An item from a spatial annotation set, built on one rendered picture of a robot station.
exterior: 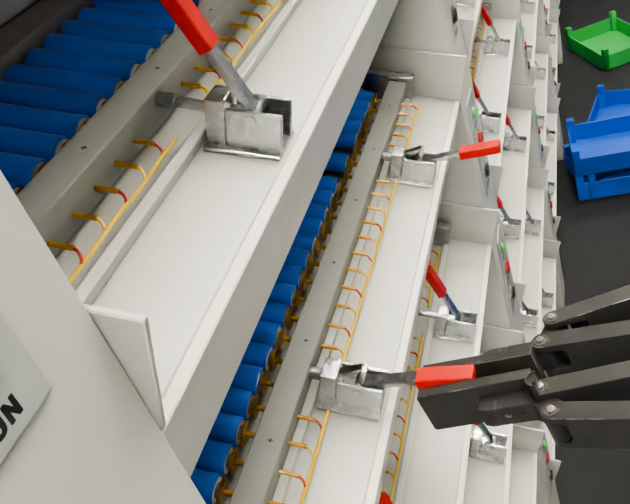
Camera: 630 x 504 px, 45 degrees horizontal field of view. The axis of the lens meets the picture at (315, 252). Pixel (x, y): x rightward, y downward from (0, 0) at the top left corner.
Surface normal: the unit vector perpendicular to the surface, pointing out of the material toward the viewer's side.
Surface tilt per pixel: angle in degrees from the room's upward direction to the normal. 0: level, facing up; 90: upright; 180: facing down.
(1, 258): 90
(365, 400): 90
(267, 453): 19
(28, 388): 90
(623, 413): 11
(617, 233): 0
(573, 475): 0
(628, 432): 92
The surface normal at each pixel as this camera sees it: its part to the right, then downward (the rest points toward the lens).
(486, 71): 0.01, -0.77
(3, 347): 0.92, -0.10
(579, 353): -0.29, 0.62
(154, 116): 0.97, 0.16
